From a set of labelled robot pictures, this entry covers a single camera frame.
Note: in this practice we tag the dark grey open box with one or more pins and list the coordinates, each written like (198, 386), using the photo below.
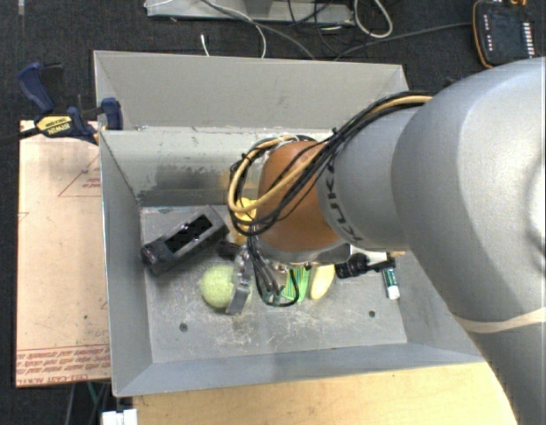
(164, 255)

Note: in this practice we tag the green and white tube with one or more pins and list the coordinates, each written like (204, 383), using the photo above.
(391, 283)

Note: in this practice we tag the bright yellow toy fruit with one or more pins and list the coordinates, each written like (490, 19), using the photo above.
(247, 205)

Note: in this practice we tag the grey metal bin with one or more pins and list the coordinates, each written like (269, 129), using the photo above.
(255, 326)

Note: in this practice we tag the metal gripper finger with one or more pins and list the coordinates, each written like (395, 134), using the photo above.
(239, 292)

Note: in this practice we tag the pale yellow oval object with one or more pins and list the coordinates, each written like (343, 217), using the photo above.
(322, 281)

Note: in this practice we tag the yellow-green tennis ball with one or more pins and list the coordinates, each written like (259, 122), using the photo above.
(216, 287)

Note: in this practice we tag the brown cardboard board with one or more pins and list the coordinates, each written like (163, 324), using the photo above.
(56, 259)

